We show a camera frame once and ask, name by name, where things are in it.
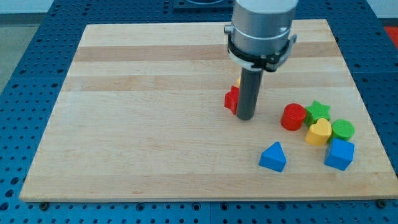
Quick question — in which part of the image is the green star block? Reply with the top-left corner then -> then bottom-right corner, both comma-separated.
304,100 -> 331,128

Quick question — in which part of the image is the yellow heart block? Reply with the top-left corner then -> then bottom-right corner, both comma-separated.
304,118 -> 332,146

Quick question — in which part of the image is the red star block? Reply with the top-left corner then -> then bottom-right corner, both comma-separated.
224,86 -> 239,115

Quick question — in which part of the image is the blue triangle block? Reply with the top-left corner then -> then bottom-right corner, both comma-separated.
258,141 -> 287,172

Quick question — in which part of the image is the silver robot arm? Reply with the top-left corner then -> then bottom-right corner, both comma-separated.
224,0 -> 299,120

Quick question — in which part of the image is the red cylinder block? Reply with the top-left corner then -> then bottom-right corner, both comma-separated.
280,103 -> 307,131

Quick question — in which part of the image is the green circle block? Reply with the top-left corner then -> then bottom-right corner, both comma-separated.
328,119 -> 355,142

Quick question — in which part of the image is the blue cube block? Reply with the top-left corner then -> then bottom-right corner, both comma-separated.
324,138 -> 355,171

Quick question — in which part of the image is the light wooden board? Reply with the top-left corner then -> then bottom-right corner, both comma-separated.
19,19 -> 397,202

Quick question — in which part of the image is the yellow block behind rod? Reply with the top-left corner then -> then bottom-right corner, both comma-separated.
235,78 -> 241,88

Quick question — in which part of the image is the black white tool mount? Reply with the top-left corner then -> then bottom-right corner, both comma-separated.
228,34 -> 297,72

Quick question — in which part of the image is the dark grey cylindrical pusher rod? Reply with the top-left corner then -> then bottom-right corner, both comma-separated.
236,68 -> 263,121

